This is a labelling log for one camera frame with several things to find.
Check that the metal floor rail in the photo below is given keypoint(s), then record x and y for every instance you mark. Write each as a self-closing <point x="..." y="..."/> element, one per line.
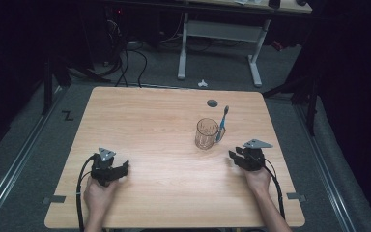
<point x="325" y="167"/>
<point x="16" y="161"/>

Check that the black floor tape mark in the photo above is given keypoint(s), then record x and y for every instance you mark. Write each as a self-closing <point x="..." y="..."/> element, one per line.
<point x="67" y="115"/>

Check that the small white floor object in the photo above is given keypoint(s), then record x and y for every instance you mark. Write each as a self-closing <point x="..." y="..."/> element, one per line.
<point x="202" y="83"/>

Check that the grey round table grommet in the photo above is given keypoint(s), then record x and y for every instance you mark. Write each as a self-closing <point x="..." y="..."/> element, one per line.
<point x="212" y="103"/>

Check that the grey tape strip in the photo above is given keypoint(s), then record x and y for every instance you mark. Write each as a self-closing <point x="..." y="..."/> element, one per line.
<point x="56" y="199"/>
<point x="296" y="196"/>

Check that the black metal stand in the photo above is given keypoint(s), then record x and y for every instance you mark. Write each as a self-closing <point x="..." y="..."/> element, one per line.
<point x="47" y="87"/>

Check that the person's right hand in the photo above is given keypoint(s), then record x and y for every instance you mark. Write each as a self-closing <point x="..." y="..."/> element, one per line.
<point x="257" y="181"/>

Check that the white-framed desk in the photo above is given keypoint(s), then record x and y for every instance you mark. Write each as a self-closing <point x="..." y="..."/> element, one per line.
<point x="222" y="30"/>

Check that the person's left hand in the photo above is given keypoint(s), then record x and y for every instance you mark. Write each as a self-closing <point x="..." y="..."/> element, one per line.
<point x="98" y="196"/>

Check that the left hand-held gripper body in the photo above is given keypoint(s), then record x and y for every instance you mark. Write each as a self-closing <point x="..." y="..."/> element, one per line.
<point x="103" y="166"/>

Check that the clear brown glass cup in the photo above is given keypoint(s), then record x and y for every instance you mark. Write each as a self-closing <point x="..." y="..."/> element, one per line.
<point x="206" y="137"/>

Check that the grey and blue toothbrush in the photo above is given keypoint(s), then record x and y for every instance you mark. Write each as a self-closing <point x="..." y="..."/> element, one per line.
<point x="222" y="124"/>

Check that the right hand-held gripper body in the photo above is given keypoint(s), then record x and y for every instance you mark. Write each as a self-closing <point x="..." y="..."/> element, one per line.
<point x="252" y="158"/>

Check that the black tripod stand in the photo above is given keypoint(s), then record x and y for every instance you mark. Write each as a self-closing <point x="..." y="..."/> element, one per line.
<point x="309" y="96"/>

